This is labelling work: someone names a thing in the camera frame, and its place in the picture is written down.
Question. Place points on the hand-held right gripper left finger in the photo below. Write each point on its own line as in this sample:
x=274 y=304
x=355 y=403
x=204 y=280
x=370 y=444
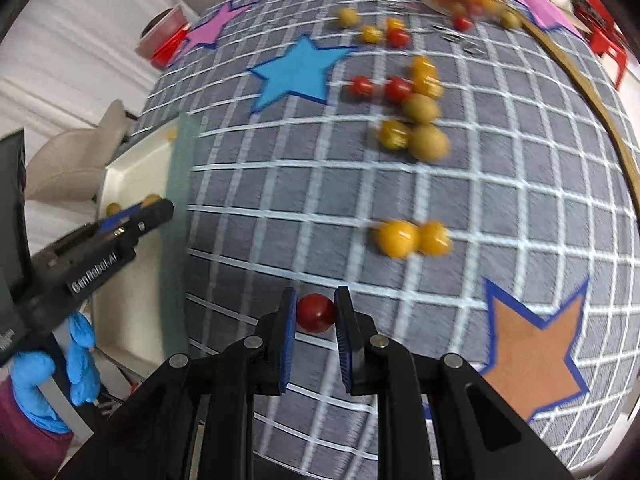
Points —
x=287 y=340

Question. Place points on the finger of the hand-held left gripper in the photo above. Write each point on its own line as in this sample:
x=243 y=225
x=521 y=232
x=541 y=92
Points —
x=117 y=220
x=155 y=214

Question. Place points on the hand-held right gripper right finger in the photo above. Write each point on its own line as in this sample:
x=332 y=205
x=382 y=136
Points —
x=345 y=340

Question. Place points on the red cherry tomato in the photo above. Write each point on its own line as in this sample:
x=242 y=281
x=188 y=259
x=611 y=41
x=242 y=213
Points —
x=361 y=85
x=398 y=89
x=398 y=37
x=462 y=22
x=316 y=313

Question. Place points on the person's left forearm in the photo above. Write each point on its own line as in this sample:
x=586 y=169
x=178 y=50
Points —
x=25 y=450

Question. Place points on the person's left hand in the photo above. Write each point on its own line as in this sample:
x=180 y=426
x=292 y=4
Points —
x=30 y=390

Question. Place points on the yellow cherry tomato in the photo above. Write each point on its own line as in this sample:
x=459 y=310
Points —
x=394 y=134
x=422 y=66
x=114 y=208
x=428 y=87
x=397 y=238
x=151 y=199
x=434 y=238
x=371 y=34
x=394 y=23

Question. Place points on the white rectangular tray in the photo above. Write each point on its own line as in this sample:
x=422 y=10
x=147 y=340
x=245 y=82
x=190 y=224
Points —
x=135 y=280

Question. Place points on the beige chair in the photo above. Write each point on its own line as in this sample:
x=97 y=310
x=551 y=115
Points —
x=75 y=157

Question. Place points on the grey grid tablecloth with stars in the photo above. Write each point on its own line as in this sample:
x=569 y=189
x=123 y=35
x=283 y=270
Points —
x=300 y=175

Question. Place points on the red plastic container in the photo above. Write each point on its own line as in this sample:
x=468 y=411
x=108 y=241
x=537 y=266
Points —
x=167 y=37

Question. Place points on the brown curved wooden rim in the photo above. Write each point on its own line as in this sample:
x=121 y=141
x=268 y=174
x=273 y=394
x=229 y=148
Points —
x=582 y=82

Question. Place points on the red chair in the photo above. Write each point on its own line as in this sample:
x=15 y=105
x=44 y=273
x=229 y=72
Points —
x=606 y=27

